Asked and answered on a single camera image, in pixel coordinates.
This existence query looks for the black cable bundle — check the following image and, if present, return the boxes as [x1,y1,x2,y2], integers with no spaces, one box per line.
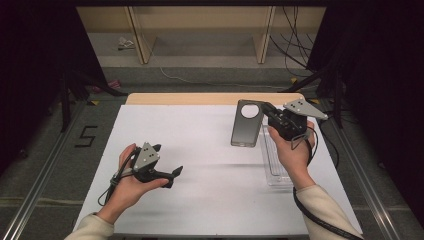
[268,5,322,74]

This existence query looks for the crumpled white paper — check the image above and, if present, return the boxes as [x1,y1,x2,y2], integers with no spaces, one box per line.
[117,36,136,52]

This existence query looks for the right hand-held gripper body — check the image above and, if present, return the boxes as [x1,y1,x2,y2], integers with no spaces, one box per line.
[267,97,330,142]

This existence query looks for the beige wooden desk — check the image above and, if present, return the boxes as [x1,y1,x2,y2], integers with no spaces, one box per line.
[75,5,327,65]

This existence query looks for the black metal stand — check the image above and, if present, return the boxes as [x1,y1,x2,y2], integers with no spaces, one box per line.
[59,70,128,133]
[279,65,345,129]

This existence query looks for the person's right hand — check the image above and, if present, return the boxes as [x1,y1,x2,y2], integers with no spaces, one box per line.
[267,120,317,190]

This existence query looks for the pink cloth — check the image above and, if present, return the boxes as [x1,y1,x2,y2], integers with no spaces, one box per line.
[92,79,122,94]

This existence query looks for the person's left hand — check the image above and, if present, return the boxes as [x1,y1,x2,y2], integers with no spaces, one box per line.
[97,143,170,225]

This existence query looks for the aluminium floor rail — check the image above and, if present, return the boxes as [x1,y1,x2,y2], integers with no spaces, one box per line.
[0,99,85,240]
[318,99,402,240]

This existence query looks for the dark curtain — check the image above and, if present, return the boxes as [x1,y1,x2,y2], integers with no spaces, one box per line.
[0,0,108,176]
[305,0,424,229]

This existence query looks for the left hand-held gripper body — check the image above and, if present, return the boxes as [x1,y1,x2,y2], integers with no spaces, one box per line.
[130,141,169,184]

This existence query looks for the white table sheet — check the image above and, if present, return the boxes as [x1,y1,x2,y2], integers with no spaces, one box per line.
[73,104,364,236]

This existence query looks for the translucent grey phone case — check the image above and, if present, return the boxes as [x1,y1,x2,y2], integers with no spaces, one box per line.
[230,98,268,148]

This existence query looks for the white floor cable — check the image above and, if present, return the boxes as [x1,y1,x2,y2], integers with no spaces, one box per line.
[146,33,292,91]

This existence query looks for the light wooden table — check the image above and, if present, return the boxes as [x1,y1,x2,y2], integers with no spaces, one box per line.
[124,92,305,106]

